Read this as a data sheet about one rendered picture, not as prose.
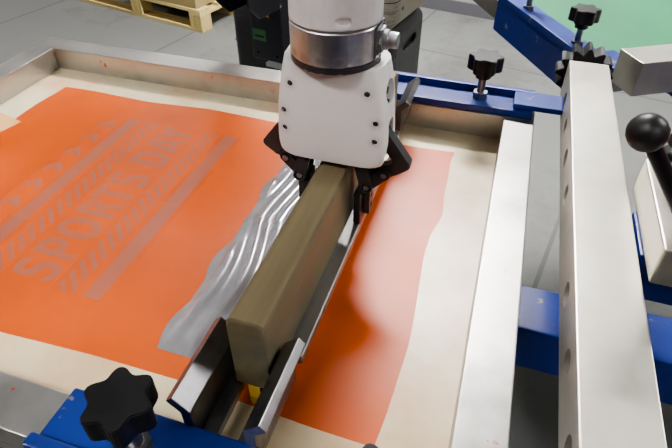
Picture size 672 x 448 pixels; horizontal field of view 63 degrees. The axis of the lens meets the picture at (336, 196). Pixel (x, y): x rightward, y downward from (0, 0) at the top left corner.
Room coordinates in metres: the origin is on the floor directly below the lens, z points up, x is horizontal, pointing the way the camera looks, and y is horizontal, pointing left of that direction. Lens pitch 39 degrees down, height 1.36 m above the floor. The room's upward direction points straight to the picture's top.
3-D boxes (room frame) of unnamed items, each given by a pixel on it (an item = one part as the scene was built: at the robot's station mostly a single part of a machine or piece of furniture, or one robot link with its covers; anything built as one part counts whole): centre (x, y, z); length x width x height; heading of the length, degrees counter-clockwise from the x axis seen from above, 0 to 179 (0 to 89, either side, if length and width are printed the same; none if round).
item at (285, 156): (0.44, 0.04, 1.03); 0.03 x 0.03 x 0.07; 72
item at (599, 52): (0.69, -0.34, 1.02); 0.07 x 0.06 x 0.07; 72
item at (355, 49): (0.43, -0.01, 1.18); 0.09 x 0.07 x 0.03; 72
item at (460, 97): (0.69, -0.12, 0.98); 0.30 x 0.05 x 0.07; 72
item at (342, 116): (0.43, 0.00, 1.12); 0.10 x 0.08 x 0.11; 72
